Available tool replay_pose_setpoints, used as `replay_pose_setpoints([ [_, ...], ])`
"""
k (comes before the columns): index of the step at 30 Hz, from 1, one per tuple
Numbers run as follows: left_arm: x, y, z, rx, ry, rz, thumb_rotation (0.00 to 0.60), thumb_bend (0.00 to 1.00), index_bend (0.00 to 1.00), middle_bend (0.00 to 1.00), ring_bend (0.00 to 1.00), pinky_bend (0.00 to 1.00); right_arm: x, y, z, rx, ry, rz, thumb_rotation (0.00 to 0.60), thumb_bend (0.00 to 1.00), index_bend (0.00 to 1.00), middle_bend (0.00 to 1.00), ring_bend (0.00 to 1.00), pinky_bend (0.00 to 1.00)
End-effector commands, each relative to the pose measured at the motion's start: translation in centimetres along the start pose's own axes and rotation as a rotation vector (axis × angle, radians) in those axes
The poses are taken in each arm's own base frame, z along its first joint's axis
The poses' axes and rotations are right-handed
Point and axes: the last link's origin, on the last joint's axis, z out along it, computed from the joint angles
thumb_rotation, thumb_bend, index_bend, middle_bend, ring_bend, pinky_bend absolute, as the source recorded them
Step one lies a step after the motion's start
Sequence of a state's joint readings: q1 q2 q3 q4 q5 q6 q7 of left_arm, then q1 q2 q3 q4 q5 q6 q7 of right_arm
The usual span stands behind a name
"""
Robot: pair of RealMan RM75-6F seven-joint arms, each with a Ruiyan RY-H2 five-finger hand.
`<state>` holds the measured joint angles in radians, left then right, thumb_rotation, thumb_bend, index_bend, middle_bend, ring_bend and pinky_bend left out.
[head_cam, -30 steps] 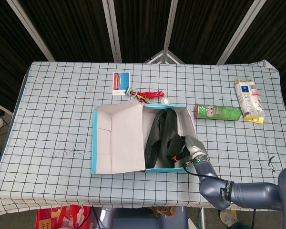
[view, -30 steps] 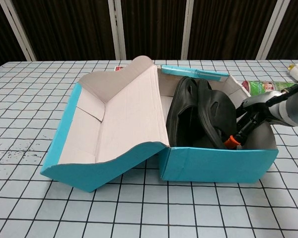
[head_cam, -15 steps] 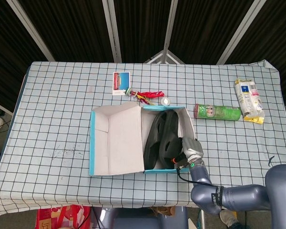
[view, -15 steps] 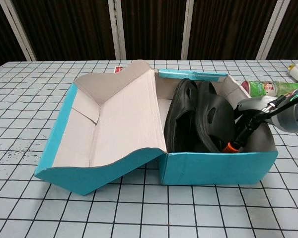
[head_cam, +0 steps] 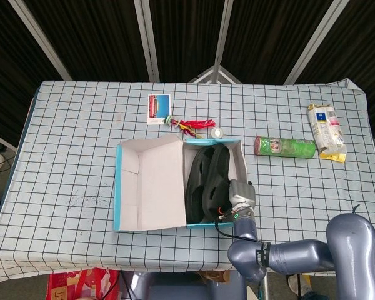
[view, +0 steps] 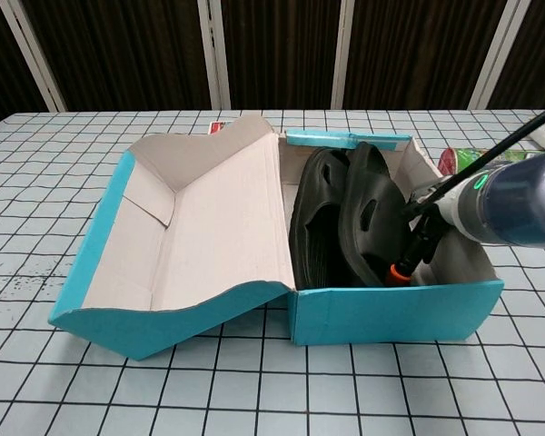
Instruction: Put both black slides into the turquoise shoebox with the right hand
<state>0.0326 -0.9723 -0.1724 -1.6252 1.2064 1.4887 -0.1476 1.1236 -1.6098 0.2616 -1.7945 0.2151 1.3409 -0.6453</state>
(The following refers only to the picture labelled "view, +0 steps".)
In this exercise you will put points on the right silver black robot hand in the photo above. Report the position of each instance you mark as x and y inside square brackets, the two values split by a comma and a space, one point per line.
[420, 250]

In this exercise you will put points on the black rubber slipper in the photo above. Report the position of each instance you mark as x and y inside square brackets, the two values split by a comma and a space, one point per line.
[372, 191]
[313, 200]

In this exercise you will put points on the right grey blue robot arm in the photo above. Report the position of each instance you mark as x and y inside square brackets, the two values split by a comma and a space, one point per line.
[518, 204]

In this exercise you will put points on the open blue cardboard shoe box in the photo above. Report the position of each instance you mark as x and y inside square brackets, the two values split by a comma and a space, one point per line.
[390, 313]

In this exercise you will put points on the green chips can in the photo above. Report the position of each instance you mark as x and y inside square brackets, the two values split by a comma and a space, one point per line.
[463, 159]

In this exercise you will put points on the red and blue postcard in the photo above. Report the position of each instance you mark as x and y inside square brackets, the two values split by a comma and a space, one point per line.
[219, 127]

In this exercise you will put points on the blue checkered tablecloth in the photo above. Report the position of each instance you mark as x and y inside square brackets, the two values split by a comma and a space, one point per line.
[118, 390]

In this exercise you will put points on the white partition post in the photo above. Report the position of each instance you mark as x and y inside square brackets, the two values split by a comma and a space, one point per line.
[499, 54]
[32, 54]
[345, 54]
[214, 54]

